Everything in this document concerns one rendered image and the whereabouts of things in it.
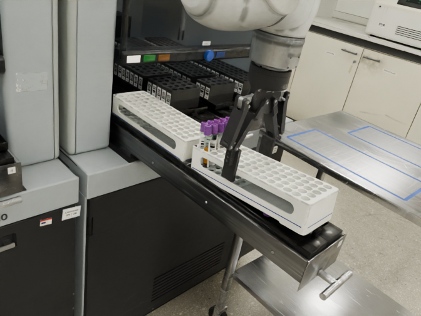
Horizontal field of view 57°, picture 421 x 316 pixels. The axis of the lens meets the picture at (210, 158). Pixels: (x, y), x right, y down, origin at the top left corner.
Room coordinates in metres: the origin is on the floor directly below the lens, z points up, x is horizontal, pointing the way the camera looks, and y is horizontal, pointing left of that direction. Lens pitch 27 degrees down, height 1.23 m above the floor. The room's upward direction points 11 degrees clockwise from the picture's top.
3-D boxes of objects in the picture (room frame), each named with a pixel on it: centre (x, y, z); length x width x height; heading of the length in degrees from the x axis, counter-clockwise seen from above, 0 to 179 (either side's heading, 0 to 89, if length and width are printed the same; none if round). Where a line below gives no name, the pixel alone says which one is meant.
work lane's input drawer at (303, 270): (0.77, 0.00, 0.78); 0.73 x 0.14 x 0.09; 49
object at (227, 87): (1.18, 0.01, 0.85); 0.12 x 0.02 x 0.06; 138
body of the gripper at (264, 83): (0.70, -0.08, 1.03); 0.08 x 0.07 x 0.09; 139
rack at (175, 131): (0.89, 0.14, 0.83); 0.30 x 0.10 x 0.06; 49
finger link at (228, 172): (0.66, -0.04, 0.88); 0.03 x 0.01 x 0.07; 49
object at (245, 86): (1.30, -0.09, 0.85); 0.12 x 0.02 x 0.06; 138
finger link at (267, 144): (0.74, -0.11, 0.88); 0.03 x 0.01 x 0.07; 49
